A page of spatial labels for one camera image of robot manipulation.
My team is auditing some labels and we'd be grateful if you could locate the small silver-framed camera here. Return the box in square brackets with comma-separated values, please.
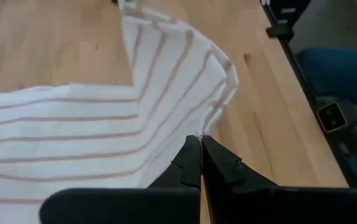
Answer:
[316, 100, 349, 134]

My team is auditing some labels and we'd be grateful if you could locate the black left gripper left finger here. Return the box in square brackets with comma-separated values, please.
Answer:
[39, 135, 202, 224]

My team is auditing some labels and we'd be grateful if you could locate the black metal table frame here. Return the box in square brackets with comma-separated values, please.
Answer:
[261, 0, 357, 189]

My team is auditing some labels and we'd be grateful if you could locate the white towel with red stripes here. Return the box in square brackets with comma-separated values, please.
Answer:
[0, 0, 239, 224]

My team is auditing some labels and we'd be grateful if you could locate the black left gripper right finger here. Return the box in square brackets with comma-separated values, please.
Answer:
[202, 135, 357, 224]

